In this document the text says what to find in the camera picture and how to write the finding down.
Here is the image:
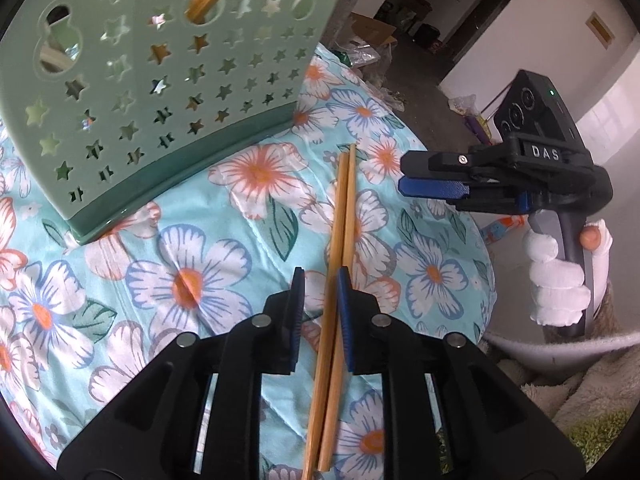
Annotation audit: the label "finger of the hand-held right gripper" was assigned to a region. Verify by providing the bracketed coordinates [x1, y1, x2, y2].
[400, 147, 506, 180]
[399, 175, 532, 215]

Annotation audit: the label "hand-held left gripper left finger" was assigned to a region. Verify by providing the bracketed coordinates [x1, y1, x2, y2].
[56, 266, 307, 480]

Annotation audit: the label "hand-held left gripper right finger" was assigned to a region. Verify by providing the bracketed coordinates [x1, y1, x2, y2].
[337, 266, 587, 480]

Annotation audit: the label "wooden chopstick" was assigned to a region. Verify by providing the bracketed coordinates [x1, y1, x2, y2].
[318, 144, 357, 472]
[301, 154, 349, 480]

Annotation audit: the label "green plastic utensil holder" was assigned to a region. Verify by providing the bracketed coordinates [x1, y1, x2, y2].
[0, 0, 351, 247]

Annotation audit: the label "person's right hand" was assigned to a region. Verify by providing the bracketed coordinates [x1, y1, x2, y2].
[524, 217, 615, 326]

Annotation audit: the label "colourful printed bag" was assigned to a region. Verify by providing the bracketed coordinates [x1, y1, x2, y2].
[480, 215, 527, 244]

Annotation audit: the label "floral turquoise blanket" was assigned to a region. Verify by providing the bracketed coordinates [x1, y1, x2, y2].
[0, 42, 496, 480]

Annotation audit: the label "dark doorway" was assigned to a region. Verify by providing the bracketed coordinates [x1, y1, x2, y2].
[445, 0, 512, 68]

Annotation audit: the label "black trash bin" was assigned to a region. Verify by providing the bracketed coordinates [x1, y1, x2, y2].
[412, 22, 441, 54]

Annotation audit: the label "clear plastic bags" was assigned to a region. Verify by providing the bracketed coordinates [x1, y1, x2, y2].
[340, 41, 397, 69]

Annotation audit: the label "cardboard box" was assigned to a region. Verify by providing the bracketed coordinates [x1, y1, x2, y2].
[350, 10, 399, 49]

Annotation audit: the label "person's fluffy clothing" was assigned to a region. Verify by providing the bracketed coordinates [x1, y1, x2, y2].
[480, 327, 640, 461]

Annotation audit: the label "orange framed wall panel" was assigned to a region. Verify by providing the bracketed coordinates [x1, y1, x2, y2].
[585, 10, 619, 51]

